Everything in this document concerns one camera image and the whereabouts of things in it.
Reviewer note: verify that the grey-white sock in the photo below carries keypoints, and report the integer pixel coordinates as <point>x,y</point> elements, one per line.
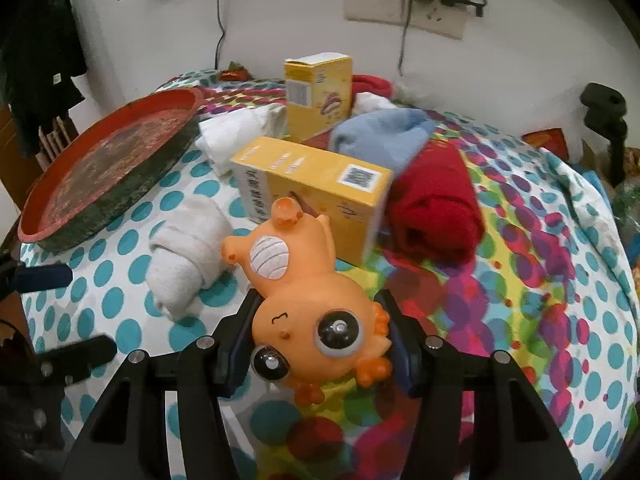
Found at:
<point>186,254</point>

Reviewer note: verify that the orange rubber toy animal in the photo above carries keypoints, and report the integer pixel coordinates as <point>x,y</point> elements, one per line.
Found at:
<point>314,325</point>

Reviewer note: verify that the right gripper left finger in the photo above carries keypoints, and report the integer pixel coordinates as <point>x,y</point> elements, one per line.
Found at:
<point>235,345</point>

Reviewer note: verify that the yellow cartoon box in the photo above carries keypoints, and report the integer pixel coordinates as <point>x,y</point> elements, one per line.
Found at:
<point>318,90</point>

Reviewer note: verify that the small red decorative item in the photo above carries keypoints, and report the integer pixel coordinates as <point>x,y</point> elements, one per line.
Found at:
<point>235,72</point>

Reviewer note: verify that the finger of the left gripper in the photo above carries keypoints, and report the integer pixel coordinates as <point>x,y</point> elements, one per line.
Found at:
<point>15,277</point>
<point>73,363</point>

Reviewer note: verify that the black clamp stand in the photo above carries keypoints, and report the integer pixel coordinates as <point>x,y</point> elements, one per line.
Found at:
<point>606,111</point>

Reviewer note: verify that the small white rolled sock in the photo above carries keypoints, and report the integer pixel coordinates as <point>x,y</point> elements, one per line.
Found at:
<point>367,102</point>

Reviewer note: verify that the round red tray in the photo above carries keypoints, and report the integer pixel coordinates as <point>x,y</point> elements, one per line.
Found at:
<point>109,167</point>

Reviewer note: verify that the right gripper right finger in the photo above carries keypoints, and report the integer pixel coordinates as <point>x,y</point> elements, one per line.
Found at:
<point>406,351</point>

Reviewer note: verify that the white wall socket plate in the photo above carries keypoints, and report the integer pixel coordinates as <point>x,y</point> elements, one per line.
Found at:
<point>433,17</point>

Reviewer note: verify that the light blue sock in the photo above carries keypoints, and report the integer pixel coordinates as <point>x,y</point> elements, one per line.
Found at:
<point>388,138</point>

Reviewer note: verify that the dark hanging clothes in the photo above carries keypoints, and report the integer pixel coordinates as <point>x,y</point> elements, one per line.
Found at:
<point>41,55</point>

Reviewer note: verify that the yellow box with QR code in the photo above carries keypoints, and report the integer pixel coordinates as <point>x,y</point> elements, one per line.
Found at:
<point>352,193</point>

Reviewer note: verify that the colourful polka dot cloth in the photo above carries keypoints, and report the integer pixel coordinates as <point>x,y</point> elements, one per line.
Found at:
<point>549,283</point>

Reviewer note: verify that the red snack packet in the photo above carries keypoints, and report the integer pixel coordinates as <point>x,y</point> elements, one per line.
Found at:
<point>552,139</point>

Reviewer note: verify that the red sock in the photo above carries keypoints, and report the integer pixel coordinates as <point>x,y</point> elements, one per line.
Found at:
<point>362,83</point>
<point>432,209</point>

